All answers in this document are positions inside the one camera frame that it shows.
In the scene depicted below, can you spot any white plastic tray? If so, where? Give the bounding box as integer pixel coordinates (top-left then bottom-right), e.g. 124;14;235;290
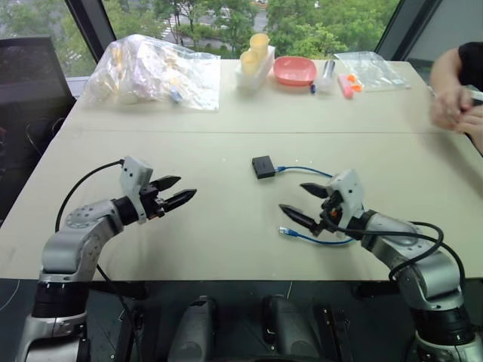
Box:
235;44;276;92

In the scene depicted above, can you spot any tall yellow plastic cup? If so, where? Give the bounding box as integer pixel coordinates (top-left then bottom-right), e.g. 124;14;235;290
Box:
250;32;271;58

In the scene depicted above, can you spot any small black box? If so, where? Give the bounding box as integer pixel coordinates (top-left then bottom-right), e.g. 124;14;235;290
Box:
251;156;279;180

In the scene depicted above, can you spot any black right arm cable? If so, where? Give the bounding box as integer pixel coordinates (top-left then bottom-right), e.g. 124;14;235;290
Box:
322;210;467;284

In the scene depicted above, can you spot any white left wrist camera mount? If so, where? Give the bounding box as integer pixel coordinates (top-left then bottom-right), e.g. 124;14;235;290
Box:
119;155;155;225

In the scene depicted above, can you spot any person's black shirt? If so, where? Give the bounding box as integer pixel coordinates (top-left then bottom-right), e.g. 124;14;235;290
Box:
457;41;483;94

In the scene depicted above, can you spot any clear plastic cup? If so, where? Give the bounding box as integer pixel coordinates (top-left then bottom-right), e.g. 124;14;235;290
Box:
315;75;337;94

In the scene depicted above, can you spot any blue Ethernet cable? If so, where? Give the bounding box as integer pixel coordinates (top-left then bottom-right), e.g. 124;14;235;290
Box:
276;165;356;247

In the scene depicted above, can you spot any large clear filled plastic bag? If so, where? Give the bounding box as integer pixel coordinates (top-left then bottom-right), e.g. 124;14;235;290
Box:
83;33;222;112

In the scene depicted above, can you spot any dark window frame post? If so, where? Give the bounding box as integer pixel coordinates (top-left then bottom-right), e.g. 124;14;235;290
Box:
373;0;443;61
63;0;116;64

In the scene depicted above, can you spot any dark rounded grey shape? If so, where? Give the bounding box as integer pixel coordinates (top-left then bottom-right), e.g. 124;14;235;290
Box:
261;294;322;358
176;295;219;360

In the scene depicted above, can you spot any black monitor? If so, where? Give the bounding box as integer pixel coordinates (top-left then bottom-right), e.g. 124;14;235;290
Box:
0;36;76;112

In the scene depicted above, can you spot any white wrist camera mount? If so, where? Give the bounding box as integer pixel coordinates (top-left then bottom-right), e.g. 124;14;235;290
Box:
119;155;155;225
326;168;366;241

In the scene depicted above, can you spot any person's left hand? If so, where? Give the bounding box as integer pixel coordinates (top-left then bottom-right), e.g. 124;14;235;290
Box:
454;108;483;135

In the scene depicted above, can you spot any pink plastic bowl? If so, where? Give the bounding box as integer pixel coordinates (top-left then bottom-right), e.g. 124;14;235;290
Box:
272;56;318;87

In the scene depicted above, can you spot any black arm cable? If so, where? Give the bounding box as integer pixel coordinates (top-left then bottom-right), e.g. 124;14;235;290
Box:
322;210;467;284
54;159;125;233

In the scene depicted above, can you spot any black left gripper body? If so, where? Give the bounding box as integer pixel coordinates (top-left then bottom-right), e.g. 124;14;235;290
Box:
139;181;169;221

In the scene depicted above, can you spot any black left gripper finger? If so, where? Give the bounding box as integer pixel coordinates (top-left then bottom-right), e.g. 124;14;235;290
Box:
156;174;183;192
165;188;198;212

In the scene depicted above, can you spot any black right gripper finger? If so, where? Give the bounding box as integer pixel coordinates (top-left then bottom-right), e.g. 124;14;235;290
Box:
278;204;321;233
300;183;331;200

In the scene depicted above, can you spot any black strap bracket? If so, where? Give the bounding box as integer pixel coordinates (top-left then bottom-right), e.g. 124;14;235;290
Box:
312;304;355;356

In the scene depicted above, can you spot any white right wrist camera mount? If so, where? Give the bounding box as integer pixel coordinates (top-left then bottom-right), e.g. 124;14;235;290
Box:
326;168;366;241

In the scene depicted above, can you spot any flat clear zip bag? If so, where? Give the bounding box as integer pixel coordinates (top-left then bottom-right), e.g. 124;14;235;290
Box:
334;51;412;93

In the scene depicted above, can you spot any person's right hand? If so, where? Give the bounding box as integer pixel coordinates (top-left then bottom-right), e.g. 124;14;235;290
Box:
431;83;473;130

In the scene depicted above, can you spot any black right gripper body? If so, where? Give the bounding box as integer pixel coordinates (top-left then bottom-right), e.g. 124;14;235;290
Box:
318;190;344;232

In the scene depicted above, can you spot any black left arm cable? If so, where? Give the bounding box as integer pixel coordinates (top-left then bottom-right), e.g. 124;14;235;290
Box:
54;159;125;233

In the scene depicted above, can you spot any thin black floor cable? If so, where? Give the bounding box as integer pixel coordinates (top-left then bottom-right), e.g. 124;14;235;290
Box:
96;263;139;362

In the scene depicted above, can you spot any short yellow plastic cup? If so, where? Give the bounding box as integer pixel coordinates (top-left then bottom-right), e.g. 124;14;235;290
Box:
240;51;260;75

